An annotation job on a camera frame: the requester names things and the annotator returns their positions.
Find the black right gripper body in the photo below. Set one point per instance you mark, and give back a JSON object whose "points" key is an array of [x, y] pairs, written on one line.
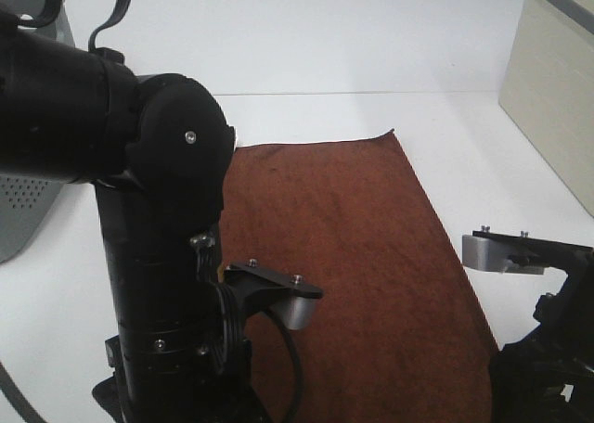
{"points": [[548, 375]]}

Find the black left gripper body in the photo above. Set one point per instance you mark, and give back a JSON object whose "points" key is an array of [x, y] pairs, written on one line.
{"points": [[147, 393]]}

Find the brown towel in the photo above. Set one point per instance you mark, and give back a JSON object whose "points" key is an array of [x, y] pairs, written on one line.
{"points": [[399, 335]]}

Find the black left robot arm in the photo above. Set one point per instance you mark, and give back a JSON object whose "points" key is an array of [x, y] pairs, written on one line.
{"points": [[156, 149]]}

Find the grey perforated laundry basket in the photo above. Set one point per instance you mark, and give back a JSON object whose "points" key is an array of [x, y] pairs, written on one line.
{"points": [[27, 191]]}

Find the beige plastic bin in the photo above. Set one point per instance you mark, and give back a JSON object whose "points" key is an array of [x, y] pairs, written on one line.
{"points": [[548, 88]]}

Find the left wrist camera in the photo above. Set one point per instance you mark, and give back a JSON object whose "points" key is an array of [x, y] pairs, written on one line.
{"points": [[258, 289]]}

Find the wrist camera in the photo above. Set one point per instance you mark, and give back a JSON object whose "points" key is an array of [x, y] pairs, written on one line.
{"points": [[486, 251], [258, 289]]}

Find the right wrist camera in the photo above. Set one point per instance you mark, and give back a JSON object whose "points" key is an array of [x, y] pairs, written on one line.
{"points": [[486, 251]]}

